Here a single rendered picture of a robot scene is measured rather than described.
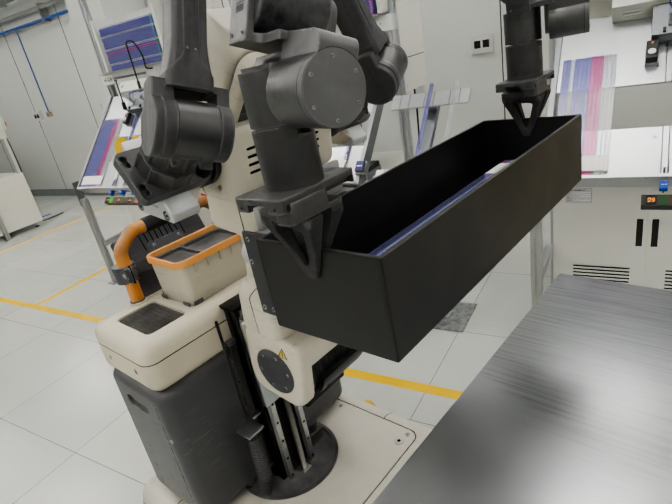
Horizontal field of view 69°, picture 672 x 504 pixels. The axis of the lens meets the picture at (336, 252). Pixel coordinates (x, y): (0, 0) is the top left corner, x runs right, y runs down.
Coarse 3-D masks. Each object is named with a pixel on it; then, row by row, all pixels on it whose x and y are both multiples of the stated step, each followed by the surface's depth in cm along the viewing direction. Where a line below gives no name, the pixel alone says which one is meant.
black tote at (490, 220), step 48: (480, 144) 91; (528, 144) 88; (576, 144) 80; (384, 192) 70; (432, 192) 80; (480, 192) 56; (528, 192) 67; (336, 240) 64; (384, 240) 72; (432, 240) 49; (480, 240) 58; (288, 288) 54; (336, 288) 49; (384, 288) 44; (432, 288) 50; (336, 336) 52; (384, 336) 47
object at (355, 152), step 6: (336, 150) 233; (342, 150) 231; (354, 150) 227; (360, 150) 226; (336, 156) 231; (342, 156) 229; (348, 156) 228; (354, 156) 226; (360, 156) 224; (342, 162) 228; (348, 162) 226; (354, 162) 225; (354, 168) 224; (354, 174) 222; (354, 180) 221
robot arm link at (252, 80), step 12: (264, 60) 42; (276, 60) 40; (252, 72) 41; (264, 72) 40; (240, 84) 42; (252, 84) 41; (264, 84) 41; (252, 96) 42; (264, 96) 41; (252, 108) 42; (264, 108) 42; (252, 120) 43; (264, 120) 42; (276, 120) 42; (300, 132) 44
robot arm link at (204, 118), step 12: (180, 108) 61; (192, 108) 62; (204, 108) 63; (216, 108) 64; (180, 120) 60; (192, 120) 61; (204, 120) 62; (216, 120) 63; (180, 132) 61; (192, 132) 61; (204, 132) 62; (216, 132) 63; (180, 144) 61; (192, 144) 62; (204, 144) 63; (216, 144) 64; (180, 156) 63; (192, 156) 64; (204, 156) 64; (204, 168) 66
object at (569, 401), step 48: (576, 288) 94; (624, 288) 91; (528, 336) 83; (576, 336) 81; (624, 336) 79; (480, 384) 74; (528, 384) 73; (576, 384) 71; (624, 384) 69; (432, 432) 67; (480, 432) 66; (528, 432) 64; (576, 432) 63; (624, 432) 62; (432, 480) 60; (480, 480) 59; (528, 480) 58; (576, 480) 57; (624, 480) 56
